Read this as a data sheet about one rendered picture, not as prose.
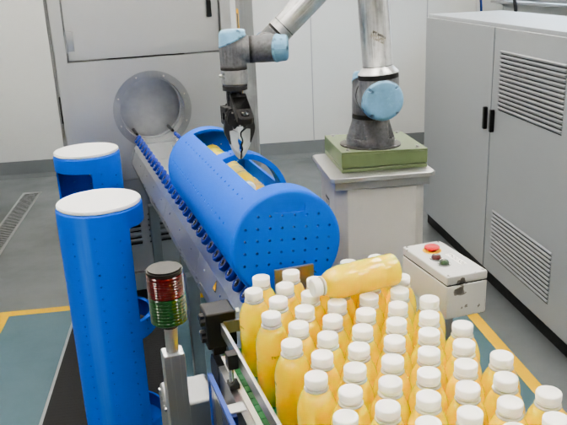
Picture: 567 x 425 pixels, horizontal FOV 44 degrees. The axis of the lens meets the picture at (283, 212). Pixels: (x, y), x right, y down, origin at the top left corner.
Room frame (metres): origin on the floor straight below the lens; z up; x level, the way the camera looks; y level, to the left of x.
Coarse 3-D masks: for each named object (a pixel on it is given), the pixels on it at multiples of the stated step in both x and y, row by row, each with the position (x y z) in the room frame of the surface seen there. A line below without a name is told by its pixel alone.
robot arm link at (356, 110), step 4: (356, 72) 2.14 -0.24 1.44; (356, 76) 2.14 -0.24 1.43; (352, 80) 2.16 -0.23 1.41; (356, 80) 2.14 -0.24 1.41; (352, 84) 2.17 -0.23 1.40; (356, 84) 2.13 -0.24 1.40; (352, 88) 2.17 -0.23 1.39; (356, 88) 2.11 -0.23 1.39; (352, 92) 2.17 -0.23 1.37; (356, 92) 2.10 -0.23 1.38; (352, 96) 2.17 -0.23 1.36; (352, 100) 2.17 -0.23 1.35; (356, 100) 2.10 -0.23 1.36; (352, 104) 2.17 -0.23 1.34; (356, 104) 2.13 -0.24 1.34; (352, 108) 2.17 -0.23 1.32; (356, 108) 2.14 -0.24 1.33; (352, 112) 2.17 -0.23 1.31; (356, 112) 2.14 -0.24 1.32; (360, 112) 2.12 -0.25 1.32
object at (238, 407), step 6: (210, 378) 1.26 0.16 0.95; (216, 384) 1.24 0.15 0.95; (210, 390) 1.27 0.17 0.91; (216, 390) 1.21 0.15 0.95; (210, 396) 1.27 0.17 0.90; (222, 396) 1.19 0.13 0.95; (210, 402) 1.27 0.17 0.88; (222, 402) 1.17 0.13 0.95; (240, 402) 1.21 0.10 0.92; (210, 408) 1.28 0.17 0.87; (222, 408) 1.16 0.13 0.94; (228, 408) 1.15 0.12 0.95; (234, 408) 1.19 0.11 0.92; (240, 408) 1.19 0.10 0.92; (228, 414) 1.13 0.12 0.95; (234, 414) 1.21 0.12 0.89; (228, 420) 1.12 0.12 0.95; (234, 420) 1.20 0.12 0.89
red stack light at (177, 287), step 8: (152, 280) 1.09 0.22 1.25; (160, 280) 1.08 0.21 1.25; (168, 280) 1.08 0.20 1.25; (176, 280) 1.09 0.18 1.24; (152, 288) 1.09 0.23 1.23; (160, 288) 1.08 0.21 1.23; (168, 288) 1.08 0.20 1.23; (176, 288) 1.09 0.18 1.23; (184, 288) 1.11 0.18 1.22; (152, 296) 1.09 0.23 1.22; (160, 296) 1.08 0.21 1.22; (168, 296) 1.08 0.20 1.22; (176, 296) 1.09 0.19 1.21
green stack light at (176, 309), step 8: (184, 296) 1.10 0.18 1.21; (152, 304) 1.09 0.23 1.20; (160, 304) 1.08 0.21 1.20; (168, 304) 1.08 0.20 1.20; (176, 304) 1.09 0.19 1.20; (184, 304) 1.10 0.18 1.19; (152, 312) 1.09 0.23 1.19; (160, 312) 1.08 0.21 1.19; (168, 312) 1.08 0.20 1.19; (176, 312) 1.09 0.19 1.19; (184, 312) 1.10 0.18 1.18; (152, 320) 1.09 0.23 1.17; (160, 320) 1.08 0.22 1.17; (168, 320) 1.08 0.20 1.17; (176, 320) 1.09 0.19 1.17; (184, 320) 1.10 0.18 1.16
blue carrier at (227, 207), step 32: (192, 160) 2.15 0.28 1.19; (224, 160) 1.99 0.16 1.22; (256, 160) 2.02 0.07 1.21; (192, 192) 2.01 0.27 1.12; (224, 192) 1.77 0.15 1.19; (256, 192) 1.65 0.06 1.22; (288, 192) 1.63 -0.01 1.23; (224, 224) 1.66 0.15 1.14; (256, 224) 1.60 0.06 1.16; (288, 224) 1.62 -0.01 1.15; (320, 224) 1.65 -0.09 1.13; (224, 256) 1.68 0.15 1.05; (256, 256) 1.60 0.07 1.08; (288, 256) 1.62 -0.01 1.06; (320, 256) 1.65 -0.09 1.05
